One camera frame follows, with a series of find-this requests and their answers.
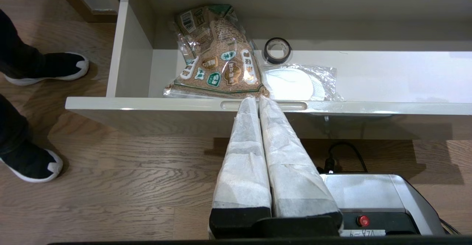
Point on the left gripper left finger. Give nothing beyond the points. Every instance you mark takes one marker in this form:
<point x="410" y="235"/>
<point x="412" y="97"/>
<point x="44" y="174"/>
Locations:
<point x="243" y="171"/>

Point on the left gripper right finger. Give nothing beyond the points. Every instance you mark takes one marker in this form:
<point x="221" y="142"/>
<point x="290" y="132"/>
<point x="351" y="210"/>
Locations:
<point x="295" y="175"/>

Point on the white cabinet drawer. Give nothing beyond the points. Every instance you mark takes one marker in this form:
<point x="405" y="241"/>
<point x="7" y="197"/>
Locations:
<point x="368" y="75"/>

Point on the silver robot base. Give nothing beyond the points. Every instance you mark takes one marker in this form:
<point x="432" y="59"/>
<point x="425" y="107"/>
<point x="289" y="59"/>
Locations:
<point x="368" y="193"/>

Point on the red base button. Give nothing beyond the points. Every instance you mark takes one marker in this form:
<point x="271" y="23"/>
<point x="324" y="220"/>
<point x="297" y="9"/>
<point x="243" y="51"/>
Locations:
<point x="363" y="221"/>

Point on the white handwritten label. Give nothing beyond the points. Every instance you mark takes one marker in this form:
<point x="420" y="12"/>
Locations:
<point x="363" y="233"/>

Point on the packaged white slippers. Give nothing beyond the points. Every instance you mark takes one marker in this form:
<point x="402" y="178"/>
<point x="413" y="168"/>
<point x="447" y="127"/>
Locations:
<point x="291" y="84"/>

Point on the black tape roll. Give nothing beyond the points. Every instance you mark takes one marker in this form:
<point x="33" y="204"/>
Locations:
<point x="265" y="55"/>

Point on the brown snack bag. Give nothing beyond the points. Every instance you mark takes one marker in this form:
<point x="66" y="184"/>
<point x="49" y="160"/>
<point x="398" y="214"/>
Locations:
<point x="217" y="53"/>

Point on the black trouser leg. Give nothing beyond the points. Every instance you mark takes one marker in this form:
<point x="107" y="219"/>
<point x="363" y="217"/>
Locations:
<point x="18" y="49"/>
<point x="11" y="127"/>

